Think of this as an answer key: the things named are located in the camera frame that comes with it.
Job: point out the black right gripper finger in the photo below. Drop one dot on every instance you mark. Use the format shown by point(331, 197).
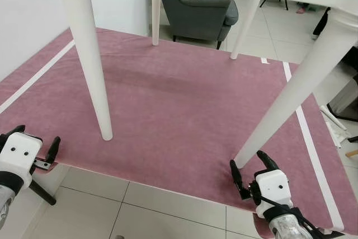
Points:
point(267, 160)
point(237, 177)

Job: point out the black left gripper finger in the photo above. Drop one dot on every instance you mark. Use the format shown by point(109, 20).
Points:
point(12, 131)
point(53, 149)

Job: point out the white plastic table leg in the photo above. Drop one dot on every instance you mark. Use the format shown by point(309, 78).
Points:
point(245, 26)
point(86, 54)
point(296, 93)
point(156, 15)

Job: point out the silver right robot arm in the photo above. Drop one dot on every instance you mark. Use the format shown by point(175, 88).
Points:
point(288, 228)

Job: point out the wooden side table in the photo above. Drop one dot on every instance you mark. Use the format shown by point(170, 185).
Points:
point(352, 153)

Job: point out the steel pedal bin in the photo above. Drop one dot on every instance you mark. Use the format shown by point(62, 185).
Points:
point(345, 102)

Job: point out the white tape strip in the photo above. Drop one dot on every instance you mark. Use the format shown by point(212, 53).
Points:
point(313, 155)
point(36, 76)

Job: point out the grey hanging clothes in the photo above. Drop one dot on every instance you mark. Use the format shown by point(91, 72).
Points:
point(350, 60)

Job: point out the pink table cloth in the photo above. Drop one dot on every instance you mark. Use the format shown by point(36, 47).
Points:
point(184, 121)

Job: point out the small white tape piece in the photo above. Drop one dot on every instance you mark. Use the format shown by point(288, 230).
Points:
point(265, 60)

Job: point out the person in black trousers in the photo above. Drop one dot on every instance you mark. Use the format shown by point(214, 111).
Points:
point(321, 23)

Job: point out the grey armchair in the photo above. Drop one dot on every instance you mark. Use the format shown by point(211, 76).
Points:
point(196, 18)

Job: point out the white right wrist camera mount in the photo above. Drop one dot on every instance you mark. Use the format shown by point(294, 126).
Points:
point(273, 188)

